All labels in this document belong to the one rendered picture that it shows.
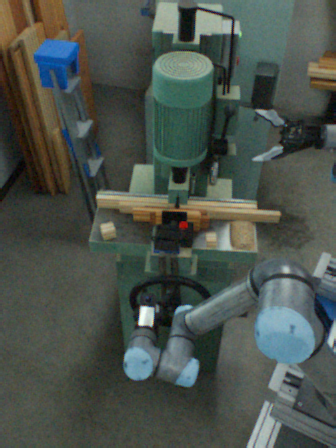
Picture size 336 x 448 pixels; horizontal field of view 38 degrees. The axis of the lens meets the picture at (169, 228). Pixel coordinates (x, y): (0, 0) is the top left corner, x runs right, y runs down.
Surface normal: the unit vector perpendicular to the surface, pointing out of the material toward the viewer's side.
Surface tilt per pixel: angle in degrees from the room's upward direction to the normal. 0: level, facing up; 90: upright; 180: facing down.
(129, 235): 0
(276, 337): 84
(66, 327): 0
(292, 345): 84
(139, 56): 90
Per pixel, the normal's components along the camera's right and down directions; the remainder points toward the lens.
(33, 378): 0.02, -0.69
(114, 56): -0.22, 0.70
